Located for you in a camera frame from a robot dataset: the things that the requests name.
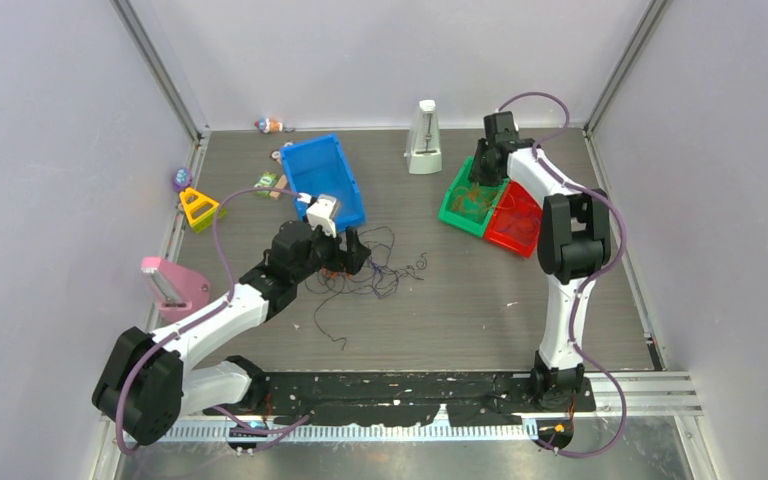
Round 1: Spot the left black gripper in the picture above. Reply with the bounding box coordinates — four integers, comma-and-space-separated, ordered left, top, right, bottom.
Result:
292, 221, 369, 284

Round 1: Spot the black wire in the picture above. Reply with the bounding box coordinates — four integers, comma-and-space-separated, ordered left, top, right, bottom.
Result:
303, 225, 430, 351

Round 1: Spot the purple wire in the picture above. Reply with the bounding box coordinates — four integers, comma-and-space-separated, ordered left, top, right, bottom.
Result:
350, 211, 544, 299

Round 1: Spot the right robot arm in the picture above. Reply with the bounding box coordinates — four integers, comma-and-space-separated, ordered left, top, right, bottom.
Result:
470, 110, 612, 411

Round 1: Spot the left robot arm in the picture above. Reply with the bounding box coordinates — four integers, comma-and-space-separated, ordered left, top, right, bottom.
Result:
91, 221, 371, 446

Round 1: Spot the green plastic bin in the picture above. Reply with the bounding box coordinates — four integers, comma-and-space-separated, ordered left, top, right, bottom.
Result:
438, 156, 508, 238

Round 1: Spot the white metronome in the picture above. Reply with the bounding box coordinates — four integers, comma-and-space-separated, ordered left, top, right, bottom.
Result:
404, 100, 443, 175

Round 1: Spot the red plastic bin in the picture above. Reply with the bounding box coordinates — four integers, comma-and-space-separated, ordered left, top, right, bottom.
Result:
483, 182, 542, 258

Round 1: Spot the blue plastic bin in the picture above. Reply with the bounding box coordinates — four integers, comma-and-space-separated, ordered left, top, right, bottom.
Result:
279, 133, 366, 232

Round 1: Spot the wooden block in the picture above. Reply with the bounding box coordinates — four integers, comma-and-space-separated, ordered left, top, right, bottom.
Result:
269, 175, 288, 199

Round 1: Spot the green toy block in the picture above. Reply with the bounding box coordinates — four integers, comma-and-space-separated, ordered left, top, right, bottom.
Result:
254, 172, 278, 197

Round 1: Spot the small round toy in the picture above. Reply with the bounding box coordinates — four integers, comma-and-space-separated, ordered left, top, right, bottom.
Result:
270, 141, 294, 164

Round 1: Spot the small figurine toy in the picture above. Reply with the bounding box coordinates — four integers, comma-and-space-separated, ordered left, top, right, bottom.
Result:
253, 117, 286, 134

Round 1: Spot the yellow triangle toy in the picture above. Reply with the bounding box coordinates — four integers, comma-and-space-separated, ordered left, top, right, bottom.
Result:
179, 187, 227, 233

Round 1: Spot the pink stand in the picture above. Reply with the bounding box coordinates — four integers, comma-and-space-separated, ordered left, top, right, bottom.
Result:
141, 257, 211, 324

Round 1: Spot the purple round toy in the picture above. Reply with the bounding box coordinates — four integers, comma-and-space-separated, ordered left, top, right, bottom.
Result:
171, 167, 193, 193

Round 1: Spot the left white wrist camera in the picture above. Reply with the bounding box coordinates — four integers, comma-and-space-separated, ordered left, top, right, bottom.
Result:
296, 193, 341, 238

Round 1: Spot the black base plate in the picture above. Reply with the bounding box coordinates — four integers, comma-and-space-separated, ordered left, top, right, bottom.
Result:
226, 371, 596, 427

